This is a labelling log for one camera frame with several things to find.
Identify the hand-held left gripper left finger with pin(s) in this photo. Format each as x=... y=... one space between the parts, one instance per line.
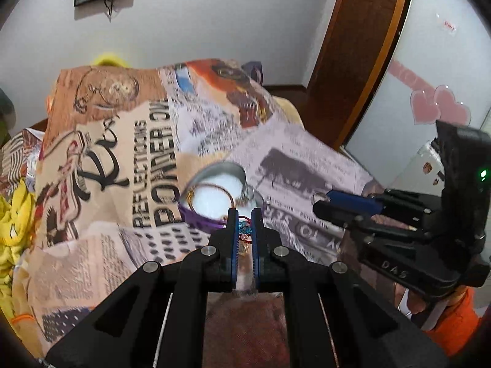
x=234 y=245

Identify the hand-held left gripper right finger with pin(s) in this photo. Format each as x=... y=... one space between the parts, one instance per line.
x=256 y=245

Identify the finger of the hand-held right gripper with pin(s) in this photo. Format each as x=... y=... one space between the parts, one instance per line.
x=333 y=214
x=353 y=199

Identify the purple heart-shaped tin box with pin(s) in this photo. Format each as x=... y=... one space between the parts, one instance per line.
x=191 y=218

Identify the gold bangle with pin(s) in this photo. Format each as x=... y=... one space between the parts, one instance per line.
x=213 y=186

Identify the white suitcase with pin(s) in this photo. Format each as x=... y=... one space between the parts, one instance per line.
x=422 y=168

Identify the pale yellow blanket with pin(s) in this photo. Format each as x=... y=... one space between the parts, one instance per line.
x=291 y=113

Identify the pink heart sticker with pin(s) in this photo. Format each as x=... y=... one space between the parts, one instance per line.
x=441 y=105

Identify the brown wooden door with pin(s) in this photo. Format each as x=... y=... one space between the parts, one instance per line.
x=356 y=46

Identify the printed newspaper-pattern blanket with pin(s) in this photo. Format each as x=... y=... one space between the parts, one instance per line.
x=126 y=130

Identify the dark blue cloth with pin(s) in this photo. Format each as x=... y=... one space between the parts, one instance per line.
x=253 y=71

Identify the white sliding wardrobe door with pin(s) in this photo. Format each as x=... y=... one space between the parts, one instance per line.
x=437 y=53

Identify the red and white label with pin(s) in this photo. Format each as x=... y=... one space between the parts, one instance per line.
x=449 y=25

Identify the yellow cloth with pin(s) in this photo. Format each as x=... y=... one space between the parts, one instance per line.
x=13 y=222

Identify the yellow pillow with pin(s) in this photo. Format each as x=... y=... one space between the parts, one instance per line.
x=109 y=60

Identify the striped blanket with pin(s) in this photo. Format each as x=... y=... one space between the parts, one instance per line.
x=19 y=153

